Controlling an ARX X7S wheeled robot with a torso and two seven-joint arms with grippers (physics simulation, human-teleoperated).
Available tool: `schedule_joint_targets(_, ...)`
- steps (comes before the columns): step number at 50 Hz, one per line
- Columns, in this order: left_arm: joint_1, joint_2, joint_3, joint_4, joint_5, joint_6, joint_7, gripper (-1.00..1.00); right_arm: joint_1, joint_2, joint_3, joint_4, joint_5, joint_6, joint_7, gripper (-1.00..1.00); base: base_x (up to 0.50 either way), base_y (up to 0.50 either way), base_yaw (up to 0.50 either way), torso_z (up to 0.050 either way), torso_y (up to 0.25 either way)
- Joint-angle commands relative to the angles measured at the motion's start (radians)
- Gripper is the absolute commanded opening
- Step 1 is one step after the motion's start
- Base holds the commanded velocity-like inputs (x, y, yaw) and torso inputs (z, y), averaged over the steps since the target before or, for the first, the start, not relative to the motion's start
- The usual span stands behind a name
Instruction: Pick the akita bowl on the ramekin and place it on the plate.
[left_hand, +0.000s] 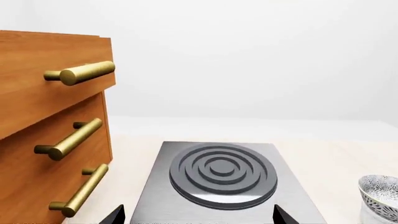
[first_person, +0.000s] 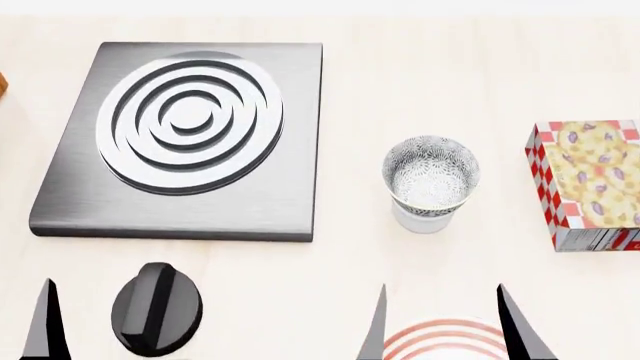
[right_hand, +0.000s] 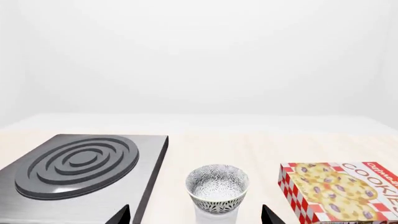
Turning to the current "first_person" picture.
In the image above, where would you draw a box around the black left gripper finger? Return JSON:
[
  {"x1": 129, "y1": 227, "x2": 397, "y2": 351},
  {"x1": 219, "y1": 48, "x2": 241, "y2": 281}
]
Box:
[{"x1": 19, "y1": 277, "x2": 72, "y2": 360}]

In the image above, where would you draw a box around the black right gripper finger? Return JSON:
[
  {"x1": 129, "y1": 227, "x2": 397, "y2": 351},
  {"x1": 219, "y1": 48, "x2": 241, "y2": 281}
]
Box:
[
  {"x1": 495, "y1": 283, "x2": 559, "y2": 360},
  {"x1": 355, "y1": 283, "x2": 389, "y2": 360}
]

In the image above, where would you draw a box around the white plate with red rings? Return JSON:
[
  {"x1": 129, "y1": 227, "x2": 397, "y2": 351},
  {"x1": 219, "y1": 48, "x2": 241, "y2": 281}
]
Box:
[{"x1": 381, "y1": 316, "x2": 507, "y2": 360}]

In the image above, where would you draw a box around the white ramekin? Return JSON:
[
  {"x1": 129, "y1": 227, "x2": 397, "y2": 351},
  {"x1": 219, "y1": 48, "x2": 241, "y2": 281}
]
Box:
[{"x1": 391, "y1": 198, "x2": 464, "y2": 234}]

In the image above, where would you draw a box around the grey stove plate with burner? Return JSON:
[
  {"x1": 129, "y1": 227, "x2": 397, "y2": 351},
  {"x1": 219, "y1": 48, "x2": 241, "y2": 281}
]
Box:
[{"x1": 28, "y1": 41, "x2": 325, "y2": 244}]

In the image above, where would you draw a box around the patterned black white bowl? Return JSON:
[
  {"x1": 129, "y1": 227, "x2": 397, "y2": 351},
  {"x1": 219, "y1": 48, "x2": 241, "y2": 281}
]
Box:
[{"x1": 382, "y1": 135, "x2": 481, "y2": 219}]

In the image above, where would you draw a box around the black stove knob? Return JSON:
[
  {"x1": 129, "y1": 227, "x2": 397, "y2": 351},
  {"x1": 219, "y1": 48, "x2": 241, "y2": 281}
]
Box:
[{"x1": 111, "y1": 261, "x2": 204, "y2": 356}]

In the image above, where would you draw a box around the red checkered cookie box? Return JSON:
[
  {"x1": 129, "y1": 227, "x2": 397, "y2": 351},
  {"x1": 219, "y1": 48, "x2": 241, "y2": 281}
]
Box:
[{"x1": 524, "y1": 119, "x2": 640, "y2": 253}]

